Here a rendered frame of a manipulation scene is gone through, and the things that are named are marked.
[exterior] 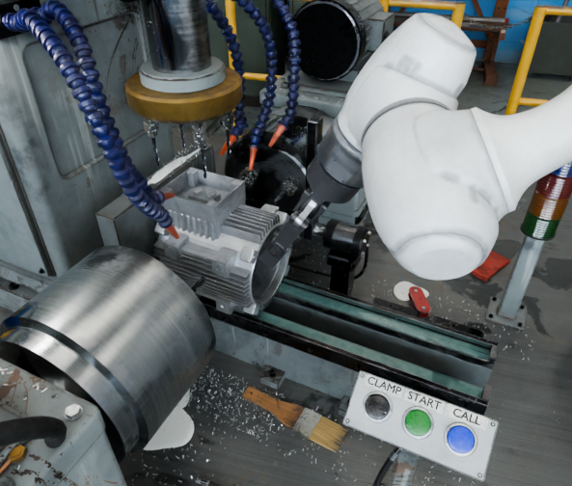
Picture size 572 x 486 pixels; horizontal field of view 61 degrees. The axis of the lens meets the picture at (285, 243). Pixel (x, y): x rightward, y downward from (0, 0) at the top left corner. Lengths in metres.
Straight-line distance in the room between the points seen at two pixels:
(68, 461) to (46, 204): 0.48
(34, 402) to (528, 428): 0.80
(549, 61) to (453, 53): 4.96
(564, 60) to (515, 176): 5.07
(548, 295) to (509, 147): 0.87
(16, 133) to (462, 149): 0.64
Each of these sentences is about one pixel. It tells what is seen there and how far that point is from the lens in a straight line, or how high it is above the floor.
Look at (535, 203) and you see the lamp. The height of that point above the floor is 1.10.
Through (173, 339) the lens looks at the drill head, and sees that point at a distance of 0.67.
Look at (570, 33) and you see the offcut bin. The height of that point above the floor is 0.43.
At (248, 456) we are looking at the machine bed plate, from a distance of 0.91.
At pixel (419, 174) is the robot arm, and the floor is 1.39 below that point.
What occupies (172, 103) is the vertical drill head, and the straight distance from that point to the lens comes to 0.74.
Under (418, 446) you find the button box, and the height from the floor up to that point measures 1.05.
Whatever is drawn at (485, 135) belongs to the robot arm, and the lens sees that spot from 0.45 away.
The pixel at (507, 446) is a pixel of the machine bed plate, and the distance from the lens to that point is 0.99.
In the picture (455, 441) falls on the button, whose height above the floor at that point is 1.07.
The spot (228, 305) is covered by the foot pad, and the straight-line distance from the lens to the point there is 0.88.
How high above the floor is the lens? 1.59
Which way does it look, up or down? 37 degrees down
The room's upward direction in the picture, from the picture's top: straight up
